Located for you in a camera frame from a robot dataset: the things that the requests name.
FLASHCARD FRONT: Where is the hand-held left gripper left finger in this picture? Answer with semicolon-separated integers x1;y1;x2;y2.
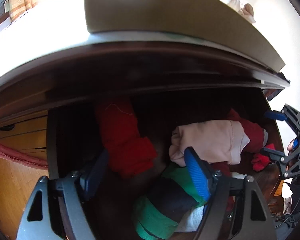
16;149;109;240

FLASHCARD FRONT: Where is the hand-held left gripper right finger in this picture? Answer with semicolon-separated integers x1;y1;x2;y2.
184;147;277;240

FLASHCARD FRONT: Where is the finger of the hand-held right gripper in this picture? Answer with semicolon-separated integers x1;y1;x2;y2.
259;147;287;164
264;110;287;121

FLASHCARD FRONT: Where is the dark red underwear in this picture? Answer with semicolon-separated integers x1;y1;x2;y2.
226;108;269;154

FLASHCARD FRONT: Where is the pale pink underwear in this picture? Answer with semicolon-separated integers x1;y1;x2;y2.
169;119;252;168

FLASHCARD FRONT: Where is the red fleece underwear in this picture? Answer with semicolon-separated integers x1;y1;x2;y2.
95;99;158;179

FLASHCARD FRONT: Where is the dark wooden drawer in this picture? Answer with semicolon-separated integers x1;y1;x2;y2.
46;82;285;240

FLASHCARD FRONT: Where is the green navy striped underwear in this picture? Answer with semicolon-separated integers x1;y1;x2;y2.
132;164;210;240

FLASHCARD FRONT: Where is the shallow white box tray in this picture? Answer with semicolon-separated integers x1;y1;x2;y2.
83;0;286;73

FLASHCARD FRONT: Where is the small red cloth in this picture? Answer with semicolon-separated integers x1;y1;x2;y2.
251;143;277;172

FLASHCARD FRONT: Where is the white cloth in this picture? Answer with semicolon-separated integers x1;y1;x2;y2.
175;205;208;233

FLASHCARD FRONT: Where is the pink cloth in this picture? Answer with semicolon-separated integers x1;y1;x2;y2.
0;137;49;168

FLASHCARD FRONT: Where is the light wooden cabinet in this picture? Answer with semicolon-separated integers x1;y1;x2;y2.
0;115;49;160

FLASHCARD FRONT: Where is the table with cloud tablecloth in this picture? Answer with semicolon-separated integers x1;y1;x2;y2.
0;4;188;87

